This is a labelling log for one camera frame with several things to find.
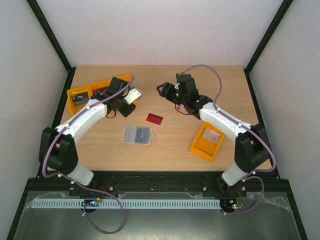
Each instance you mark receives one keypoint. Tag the black card stack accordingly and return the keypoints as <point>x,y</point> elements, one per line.
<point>80,99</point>

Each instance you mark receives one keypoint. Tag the red card stack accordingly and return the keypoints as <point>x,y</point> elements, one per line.
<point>102,89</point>

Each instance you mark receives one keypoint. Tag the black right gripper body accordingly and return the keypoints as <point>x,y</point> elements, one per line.
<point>169,89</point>

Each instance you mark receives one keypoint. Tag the black left frame post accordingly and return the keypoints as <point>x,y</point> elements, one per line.
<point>42,20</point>

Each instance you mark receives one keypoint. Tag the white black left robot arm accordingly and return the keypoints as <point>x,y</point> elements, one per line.
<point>58,152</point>

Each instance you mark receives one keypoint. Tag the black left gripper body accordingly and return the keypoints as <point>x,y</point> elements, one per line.
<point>125,113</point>

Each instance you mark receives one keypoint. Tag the yellow three-compartment bin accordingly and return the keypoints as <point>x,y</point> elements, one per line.
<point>124,80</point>

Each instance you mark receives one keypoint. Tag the dark red card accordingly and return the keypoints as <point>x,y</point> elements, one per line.
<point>155,119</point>

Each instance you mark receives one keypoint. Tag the small yellow bin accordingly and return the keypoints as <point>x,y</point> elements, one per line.
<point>204,148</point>

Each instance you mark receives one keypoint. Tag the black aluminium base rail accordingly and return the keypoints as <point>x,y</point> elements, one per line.
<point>206,183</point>

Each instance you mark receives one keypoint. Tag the white slotted cable duct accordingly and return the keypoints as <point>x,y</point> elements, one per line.
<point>128,204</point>

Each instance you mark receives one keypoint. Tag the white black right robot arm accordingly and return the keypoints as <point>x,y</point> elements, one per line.
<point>252,147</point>

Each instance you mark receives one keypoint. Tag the beige leather card holder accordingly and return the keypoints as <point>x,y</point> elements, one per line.
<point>137,135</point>

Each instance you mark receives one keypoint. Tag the silver card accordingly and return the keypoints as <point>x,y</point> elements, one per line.
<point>212,136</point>

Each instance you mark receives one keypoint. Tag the black right frame post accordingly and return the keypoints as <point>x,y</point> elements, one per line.
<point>276,20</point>

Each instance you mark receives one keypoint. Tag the white card with red circle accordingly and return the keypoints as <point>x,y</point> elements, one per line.
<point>181,108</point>

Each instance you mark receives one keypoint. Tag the black frame post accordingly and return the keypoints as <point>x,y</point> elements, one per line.
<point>276,20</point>
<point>42,20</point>

